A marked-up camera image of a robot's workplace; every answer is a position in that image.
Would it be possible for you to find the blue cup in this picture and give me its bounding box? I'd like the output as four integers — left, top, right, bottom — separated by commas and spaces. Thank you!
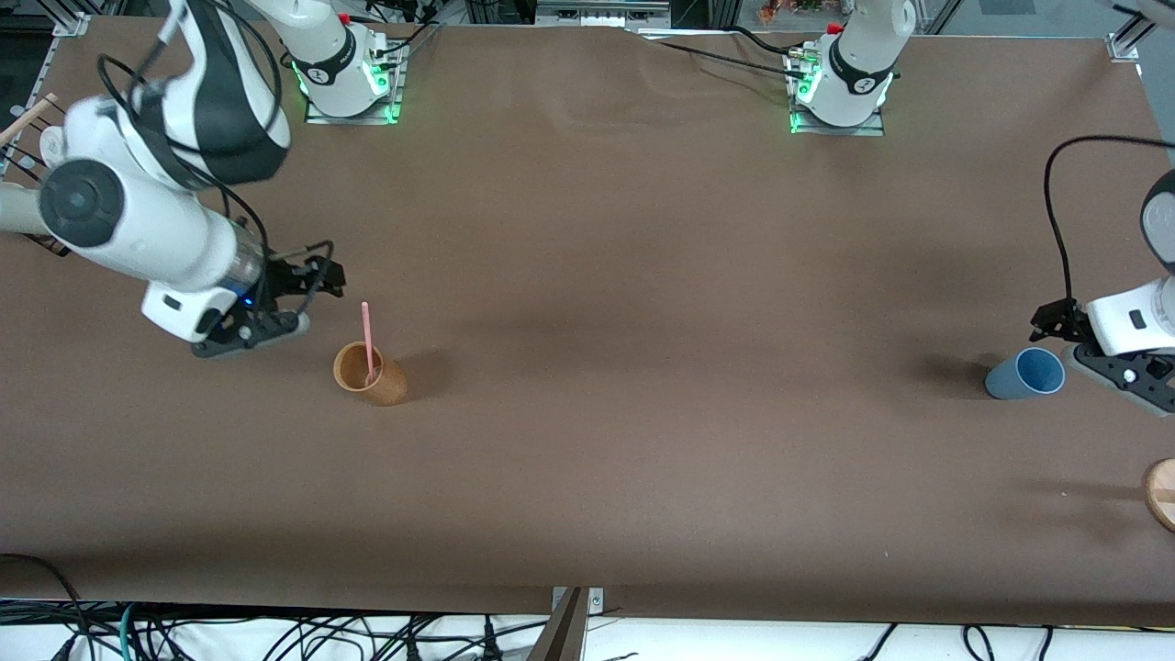
985, 347, 1067, 401

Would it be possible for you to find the brown wooden cup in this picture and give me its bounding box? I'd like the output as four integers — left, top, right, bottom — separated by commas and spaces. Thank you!
332, 342, 409, 408

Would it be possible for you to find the round wooden disc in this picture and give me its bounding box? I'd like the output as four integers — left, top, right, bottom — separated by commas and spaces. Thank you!
1143, 457, 1175, 534

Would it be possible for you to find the wooden stick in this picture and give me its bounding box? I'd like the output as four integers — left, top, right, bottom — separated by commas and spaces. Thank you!
0, 92, 59, 148

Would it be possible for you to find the grey equipment box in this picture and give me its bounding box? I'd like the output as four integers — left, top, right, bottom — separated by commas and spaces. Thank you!
536, 0, 672, 28

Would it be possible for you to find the colourful background object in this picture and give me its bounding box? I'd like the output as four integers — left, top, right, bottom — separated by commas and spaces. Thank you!
757, 0, 829, 25

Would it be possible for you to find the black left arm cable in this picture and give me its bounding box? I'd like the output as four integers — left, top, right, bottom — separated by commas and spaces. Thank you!
1043, 135, 1175, 311

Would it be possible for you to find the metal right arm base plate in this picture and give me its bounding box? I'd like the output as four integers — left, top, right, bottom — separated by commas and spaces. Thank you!
305, 41, 406, 126

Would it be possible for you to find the black wire cup rack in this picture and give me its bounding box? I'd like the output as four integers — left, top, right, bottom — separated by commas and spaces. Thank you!
0, 96, 73, 259

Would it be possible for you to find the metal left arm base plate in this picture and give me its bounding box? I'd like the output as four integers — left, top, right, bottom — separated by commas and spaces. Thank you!
788, 50, 888, 138

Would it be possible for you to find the thick black floor cable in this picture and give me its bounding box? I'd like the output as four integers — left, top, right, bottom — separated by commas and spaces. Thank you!
0, 553, 93, 661

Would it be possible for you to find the black cable on table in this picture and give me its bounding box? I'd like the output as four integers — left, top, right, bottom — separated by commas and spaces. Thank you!
633, 25, 818, 82

